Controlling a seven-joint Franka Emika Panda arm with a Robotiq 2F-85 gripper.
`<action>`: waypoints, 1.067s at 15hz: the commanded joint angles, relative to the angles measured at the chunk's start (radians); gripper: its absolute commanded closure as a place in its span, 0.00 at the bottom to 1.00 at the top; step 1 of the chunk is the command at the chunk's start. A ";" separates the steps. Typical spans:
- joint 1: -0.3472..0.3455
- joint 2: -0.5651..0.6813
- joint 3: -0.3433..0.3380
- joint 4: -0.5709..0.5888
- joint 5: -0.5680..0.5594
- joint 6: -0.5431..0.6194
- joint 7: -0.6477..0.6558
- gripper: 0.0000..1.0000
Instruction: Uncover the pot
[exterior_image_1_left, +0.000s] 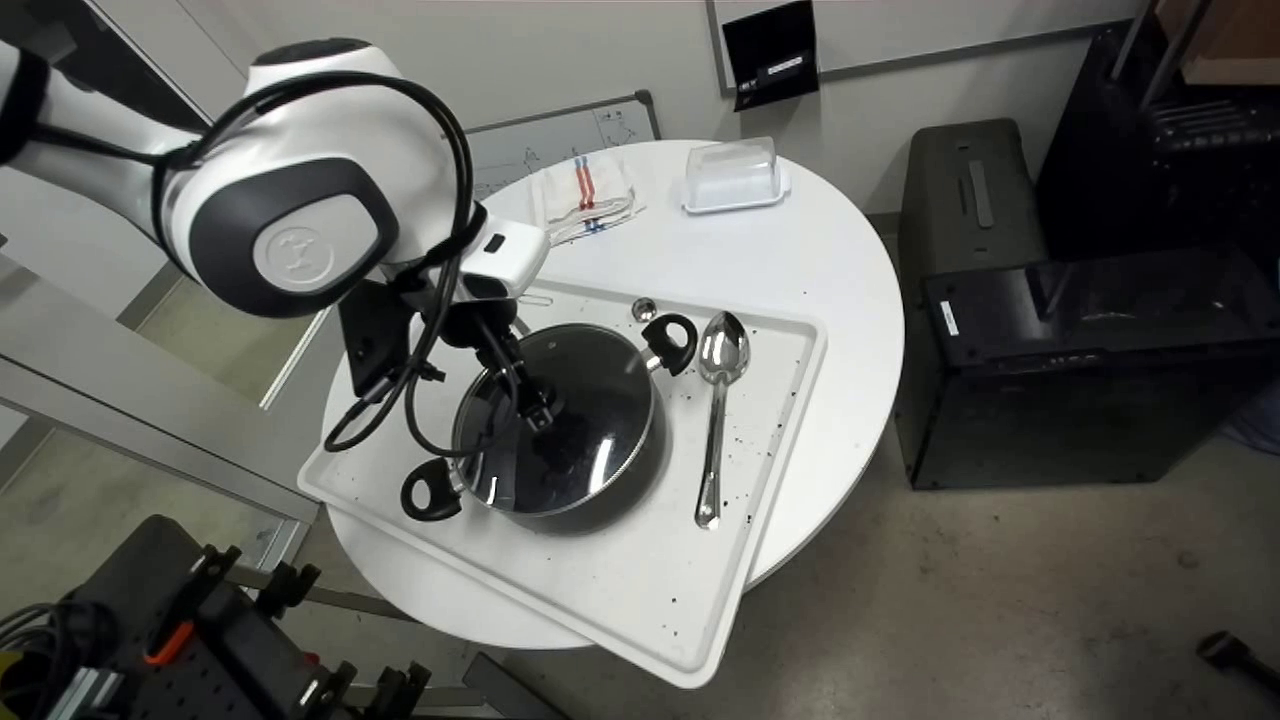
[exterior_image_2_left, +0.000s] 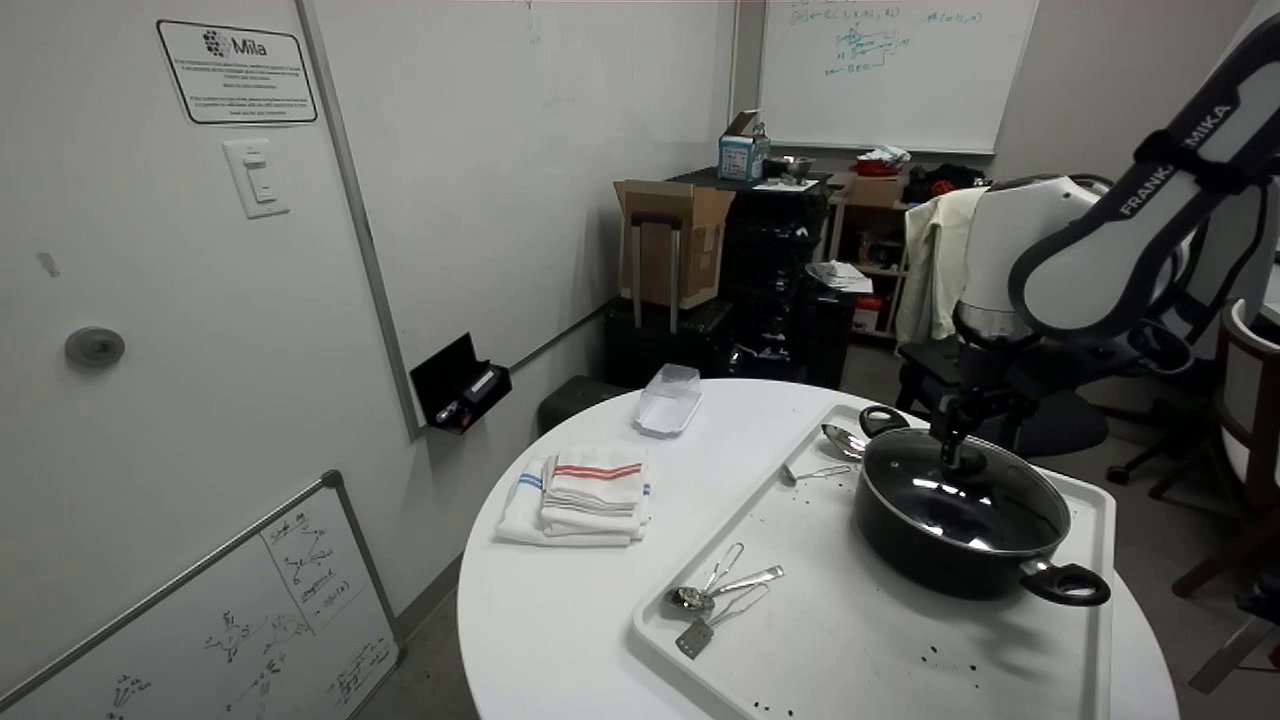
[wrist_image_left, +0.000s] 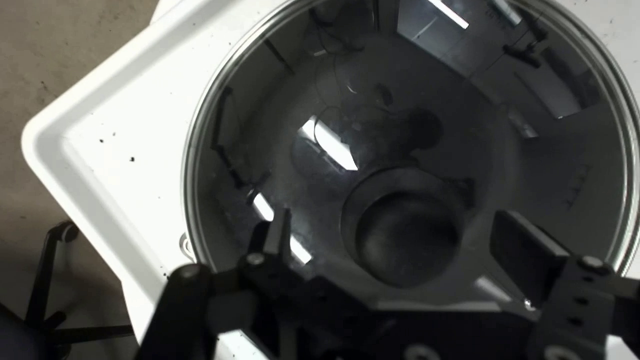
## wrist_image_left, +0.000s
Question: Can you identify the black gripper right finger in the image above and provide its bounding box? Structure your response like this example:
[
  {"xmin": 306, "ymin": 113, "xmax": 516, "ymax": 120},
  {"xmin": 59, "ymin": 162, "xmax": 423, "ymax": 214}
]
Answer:
[{"xmin": 488, "ymin": 208, "xmax": 640, "ymax": 360}]

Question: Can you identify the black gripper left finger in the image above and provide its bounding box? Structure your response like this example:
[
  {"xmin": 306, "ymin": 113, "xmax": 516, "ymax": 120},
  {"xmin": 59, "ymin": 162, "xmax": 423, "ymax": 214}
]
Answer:
[{"xmin": 136, "ymin": 208, "xmax": 317, "ymax": 360}]

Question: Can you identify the glass pot lid black knob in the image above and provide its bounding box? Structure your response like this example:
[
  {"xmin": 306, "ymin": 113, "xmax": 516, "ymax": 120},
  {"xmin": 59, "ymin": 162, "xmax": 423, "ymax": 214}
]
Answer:
[{"xmin": 182, "ymin": 0, "xmax": 640, "ymax": 290}]

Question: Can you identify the black office chair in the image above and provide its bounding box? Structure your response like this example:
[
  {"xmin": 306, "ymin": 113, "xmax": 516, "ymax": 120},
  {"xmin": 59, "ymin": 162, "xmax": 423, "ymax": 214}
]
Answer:
[{"xmin": 0, "ymin": 220, "xmax": 136, "ymax": 360}]

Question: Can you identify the white plastic tray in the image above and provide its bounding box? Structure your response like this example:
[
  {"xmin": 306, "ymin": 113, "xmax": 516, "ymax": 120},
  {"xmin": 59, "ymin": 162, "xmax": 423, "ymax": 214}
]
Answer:
[{"xmin": 18, "ymin": 0, "xmax": 640, "ymax": 360}]

